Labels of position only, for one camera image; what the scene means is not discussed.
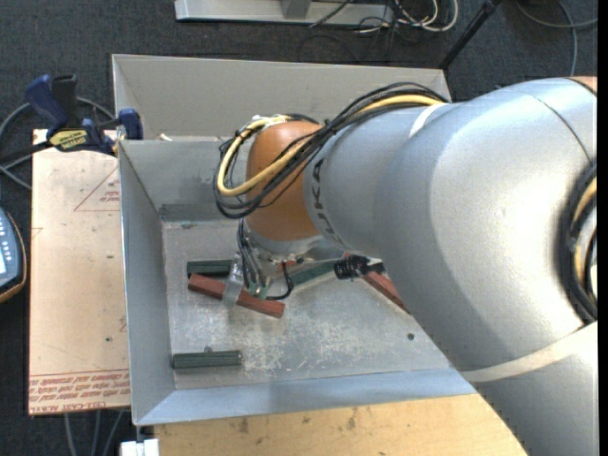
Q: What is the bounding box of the dark green flat block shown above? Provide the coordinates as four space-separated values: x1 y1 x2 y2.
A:
283 257 346 286
185 259 234 277
171 349 244 371

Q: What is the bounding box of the grey metal bin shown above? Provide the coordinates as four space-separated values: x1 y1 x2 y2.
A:
111 53 479 428

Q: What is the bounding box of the red-brown block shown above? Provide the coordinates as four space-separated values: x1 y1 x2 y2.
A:
187 273 287 320
362 271 409 314

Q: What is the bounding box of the black cylinder on white bracket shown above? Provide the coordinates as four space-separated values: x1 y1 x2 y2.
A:
333 253 379 282

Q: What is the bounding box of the brown cardboard board red print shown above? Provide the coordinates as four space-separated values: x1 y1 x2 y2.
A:
28 128 132 417

